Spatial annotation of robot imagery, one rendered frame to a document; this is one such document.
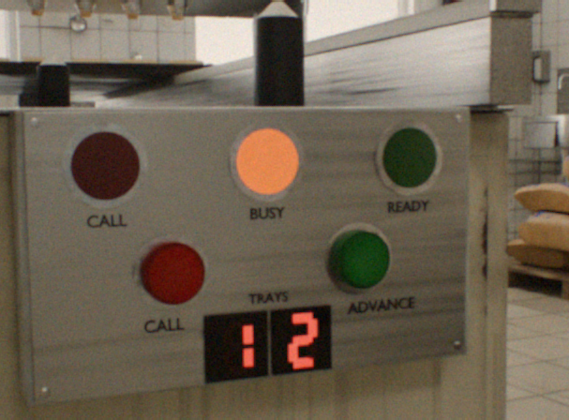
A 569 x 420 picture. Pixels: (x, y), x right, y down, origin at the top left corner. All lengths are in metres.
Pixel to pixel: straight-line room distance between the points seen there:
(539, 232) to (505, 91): 4.01
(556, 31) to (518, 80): 5.46
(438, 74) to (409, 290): 0.14
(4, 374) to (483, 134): 0.30
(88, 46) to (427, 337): 4.18
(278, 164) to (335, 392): 0.14
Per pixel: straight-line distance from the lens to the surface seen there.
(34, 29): 4.56
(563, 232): 4.41
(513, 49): 0.51
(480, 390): 0.56
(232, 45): 4.96
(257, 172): 0.44
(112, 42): 4.64
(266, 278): 0.45
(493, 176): 0.54
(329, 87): 0.69
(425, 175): 0.48
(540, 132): 5.49
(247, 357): 0.45
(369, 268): 0.46
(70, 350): 0.43
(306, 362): 0.46
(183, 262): 0.42
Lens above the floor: 0.83
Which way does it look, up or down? 5 degrees down
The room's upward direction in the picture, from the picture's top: 1 degrees counter-clockwise
